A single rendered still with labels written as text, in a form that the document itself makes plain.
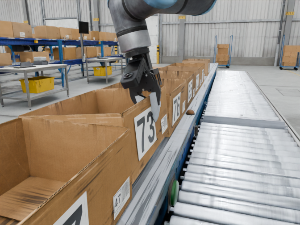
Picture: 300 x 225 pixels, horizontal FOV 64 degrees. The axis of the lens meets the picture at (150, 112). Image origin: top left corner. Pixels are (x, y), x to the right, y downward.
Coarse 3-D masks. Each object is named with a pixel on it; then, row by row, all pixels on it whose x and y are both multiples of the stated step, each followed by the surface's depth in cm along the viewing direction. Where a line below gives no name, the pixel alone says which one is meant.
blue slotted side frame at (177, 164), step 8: (208, 88) 210; (200, 104) 143; (200, 112) 185; (192, 128) 111; (192, 136) 142; (184, 144) 89; (184, 152) 114; (176, 160) 74; (184, 160) 116; (176, 168) 95; (168, 176) 65; (176, 176) 96; (168, 184) 64; (160, 200) 56; (160, 208) 71; (152, 216) 50; (160, 216) 72; (168, 216) 79; (152, 224) 50; (160, 224) 73
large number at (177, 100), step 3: (177, 96) 100; (174, 99) 94; (177, 99) 100; (174, 102) 94; (177, 102) 101; (174, 105) 95; (177, 105) 101; (174, 108) 95; (177, 108) 102; (174, 111) 96; (177, 111) 102; (174, 114) 96; (177, 114) 103; (174, 117) 97; (177, 117) 104; (174, 120) 97
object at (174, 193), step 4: (176, 180) 70; (176, 184) 68; (172, 188) 67; (176, 188) 67; (172, 192) 66; (176, 192) 67; (172, 196) 66; (176, 196) 68; (172, 200) 66; (176, 200) 69; (172, 204) 67
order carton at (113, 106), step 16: (80, 96) 86; (96, 96) 96; (112, 96) 94; (128, 96) 92; (32, 112) 65; (48, 112) 71; (64, 112) 78; (80, 112) 86; (96, 112) 96; (112, 112) 96; (128, 112) 54; (160, 112) 79; (160, 128) 79; (144, 160) 63
